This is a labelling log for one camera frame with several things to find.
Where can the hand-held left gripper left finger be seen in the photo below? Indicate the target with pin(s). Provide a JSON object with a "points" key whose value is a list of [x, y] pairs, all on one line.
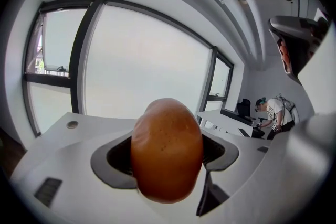
{"points": [[78, 178]]}

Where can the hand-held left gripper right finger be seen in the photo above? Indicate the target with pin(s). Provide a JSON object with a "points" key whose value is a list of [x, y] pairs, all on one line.
{"points": [[249, 162]]}

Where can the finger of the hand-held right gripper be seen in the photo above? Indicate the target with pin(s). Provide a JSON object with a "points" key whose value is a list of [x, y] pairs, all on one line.
{"points": [[299, 44]]}

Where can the black phone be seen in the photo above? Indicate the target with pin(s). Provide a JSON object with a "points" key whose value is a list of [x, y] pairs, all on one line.
{"points": [[243, 132]]}

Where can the long white table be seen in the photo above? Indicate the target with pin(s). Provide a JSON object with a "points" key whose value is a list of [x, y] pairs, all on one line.
{"points": [[225, 123]]}

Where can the grey table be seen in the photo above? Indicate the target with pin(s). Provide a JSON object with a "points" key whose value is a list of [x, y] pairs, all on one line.
{"points": [[78, 129]]}

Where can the round table grommet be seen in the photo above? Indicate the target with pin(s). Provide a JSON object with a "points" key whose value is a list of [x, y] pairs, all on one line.
{"points": [[72, 124]]}

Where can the black office chair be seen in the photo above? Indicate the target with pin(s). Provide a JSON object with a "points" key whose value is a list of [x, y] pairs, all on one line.
{"points": [[244, 107]]}

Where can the large frosted window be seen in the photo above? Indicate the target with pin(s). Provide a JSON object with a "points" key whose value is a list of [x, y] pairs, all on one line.
{"points": [[147, 60]]}

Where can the window with open pane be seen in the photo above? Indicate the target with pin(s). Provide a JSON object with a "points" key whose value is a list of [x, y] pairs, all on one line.
{"points": [[60, 39]]}

